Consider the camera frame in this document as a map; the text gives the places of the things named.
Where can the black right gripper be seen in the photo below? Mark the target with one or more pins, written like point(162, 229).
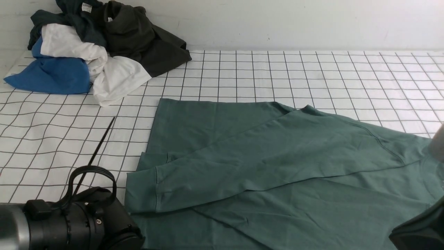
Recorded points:
point(425, 231)

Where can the green long sleeve shirt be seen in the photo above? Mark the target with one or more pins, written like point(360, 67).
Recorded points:
point(264, 176)

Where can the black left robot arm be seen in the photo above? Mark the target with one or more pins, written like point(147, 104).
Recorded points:
point(94, 221)

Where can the dark olive shirt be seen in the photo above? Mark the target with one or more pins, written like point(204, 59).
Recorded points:
point(129, 33)

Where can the white shirt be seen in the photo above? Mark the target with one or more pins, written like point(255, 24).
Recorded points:
point(112, 77)

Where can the dark navy shirt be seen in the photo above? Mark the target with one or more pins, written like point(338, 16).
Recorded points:
point(74, 13)

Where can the blue shirt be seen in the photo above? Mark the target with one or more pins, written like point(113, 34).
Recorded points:
point(52, 75)

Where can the white grid tablecloth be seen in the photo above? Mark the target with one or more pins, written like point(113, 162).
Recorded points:
point(44, 137)

